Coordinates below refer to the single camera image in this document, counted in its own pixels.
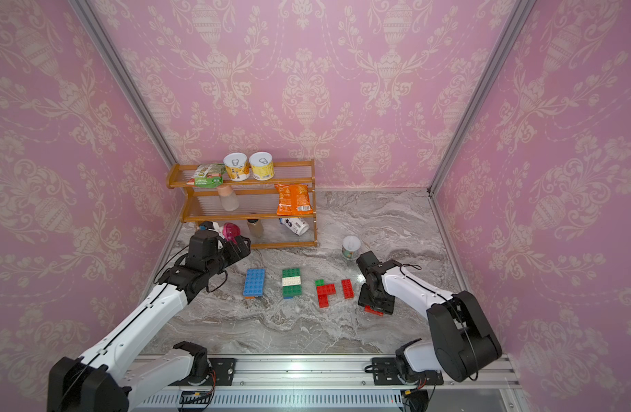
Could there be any red brick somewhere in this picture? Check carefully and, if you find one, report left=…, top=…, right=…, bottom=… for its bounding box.
left=364, top=306, right=384, bottom=317
left=317, top=295, right=329, bottom=309
left=341, top=279, right=355, bottom=300
left=316, top=284, right=336, bottom=295

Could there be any light blue brick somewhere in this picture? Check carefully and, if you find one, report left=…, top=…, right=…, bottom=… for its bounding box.
left=243, top=285, right=263, bottom=299
left=244, top=276, right=265, bottom=290
left=247, top=269, right=266, bottom=279

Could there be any white brick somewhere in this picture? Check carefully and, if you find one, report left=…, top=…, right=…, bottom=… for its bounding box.
left=282, top=276, right=302, bottom=287

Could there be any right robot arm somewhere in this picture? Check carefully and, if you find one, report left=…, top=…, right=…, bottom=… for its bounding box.
left=357, top=252, right=503, bottom=384

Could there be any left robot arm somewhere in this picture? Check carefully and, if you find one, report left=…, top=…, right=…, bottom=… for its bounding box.
left=46, top=226, right=252, bottom=411

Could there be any pink lying cup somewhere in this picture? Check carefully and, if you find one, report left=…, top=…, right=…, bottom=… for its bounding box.
left=221, top=222, right=241, bottom=245

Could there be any small brown jar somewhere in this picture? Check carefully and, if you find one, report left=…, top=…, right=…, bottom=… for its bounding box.
left=247, top=219, right=264, bottom=239

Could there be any white lid green can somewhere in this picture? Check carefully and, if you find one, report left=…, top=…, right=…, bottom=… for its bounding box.
left=341, top=235, right=362, bottom=260

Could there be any clear plastic bottle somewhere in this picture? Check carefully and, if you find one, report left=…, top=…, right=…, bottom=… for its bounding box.
left=217, top=185, right=239, bottom=212

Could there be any green white snack packet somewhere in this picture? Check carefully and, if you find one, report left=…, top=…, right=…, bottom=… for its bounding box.
left=187, top=163, right=225, bottom=188

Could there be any wooden three-tier shelf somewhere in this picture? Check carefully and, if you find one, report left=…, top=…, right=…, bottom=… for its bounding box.
left=166, top=160, right=319, bottom=249

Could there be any white black lying can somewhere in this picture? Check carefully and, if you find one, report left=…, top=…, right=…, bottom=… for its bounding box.
left=279, top=217, right=310, bottom=236

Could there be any left yellow noodle cup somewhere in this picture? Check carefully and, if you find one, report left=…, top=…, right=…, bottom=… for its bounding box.
left=224, top=152, right=250, bottom=182

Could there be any yellow noodle cup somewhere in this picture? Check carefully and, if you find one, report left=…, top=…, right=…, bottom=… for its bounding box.
left=224, top=152, right=250, bottom=182
left=248, top=152, right=275, bottom=181

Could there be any orange chip bag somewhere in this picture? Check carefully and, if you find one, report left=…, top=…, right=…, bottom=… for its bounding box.
left=275, top=184, right=314, bottom=216

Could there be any right yellow noodle cup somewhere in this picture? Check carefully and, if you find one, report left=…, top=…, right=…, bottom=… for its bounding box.
left=248, top=152, right=275, bottom=181

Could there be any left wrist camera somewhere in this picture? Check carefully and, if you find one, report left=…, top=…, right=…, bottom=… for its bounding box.
left=199, top=221, right=220, bottom=232

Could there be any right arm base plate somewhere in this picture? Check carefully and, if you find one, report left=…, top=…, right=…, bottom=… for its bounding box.
left=364, top=357, right=444, bottom=387

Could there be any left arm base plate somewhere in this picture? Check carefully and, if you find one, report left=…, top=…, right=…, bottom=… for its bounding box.
left=205, top=357, right=236, bottom=388

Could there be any aluminium front rail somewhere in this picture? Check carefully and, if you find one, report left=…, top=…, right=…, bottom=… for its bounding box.
left=130, top=355, right=529, bottom=411

